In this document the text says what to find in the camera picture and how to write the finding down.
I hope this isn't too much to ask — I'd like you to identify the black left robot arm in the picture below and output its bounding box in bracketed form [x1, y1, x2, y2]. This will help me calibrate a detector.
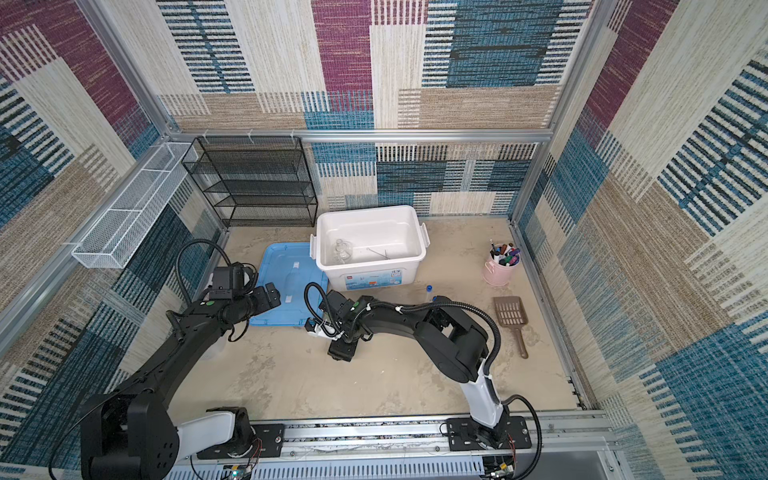
[80, 263, 281, 479]

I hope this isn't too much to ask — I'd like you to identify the brown plastic scoop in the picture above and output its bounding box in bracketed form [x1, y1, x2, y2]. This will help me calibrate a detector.
[493, 296, 529, 359]

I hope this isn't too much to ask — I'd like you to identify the clear glass flask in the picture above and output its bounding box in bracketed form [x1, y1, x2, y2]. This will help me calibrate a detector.
[334, 239, 353, 264]

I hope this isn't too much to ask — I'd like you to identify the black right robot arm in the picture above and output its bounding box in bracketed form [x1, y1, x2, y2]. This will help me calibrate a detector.
[304, 290, 534, 451]

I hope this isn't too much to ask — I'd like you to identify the black wire shelf rack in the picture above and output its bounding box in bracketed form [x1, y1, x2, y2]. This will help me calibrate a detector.
[181, 136, 318, 228]

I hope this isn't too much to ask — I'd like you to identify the white mesh wall basket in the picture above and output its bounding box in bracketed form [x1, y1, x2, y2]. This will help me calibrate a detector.
[72, 142, 190, 269]

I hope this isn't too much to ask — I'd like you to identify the pink metal pen bucket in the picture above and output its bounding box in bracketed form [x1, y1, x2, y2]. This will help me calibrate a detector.
[483, 243, 521, 287]

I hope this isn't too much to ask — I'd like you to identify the white plastic storage bin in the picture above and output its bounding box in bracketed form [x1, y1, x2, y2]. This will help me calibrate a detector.
[309, 205, 430, 291]

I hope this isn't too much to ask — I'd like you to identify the blue plastic bin lid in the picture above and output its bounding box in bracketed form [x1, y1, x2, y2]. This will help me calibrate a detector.
[250, 242, 328, 328]

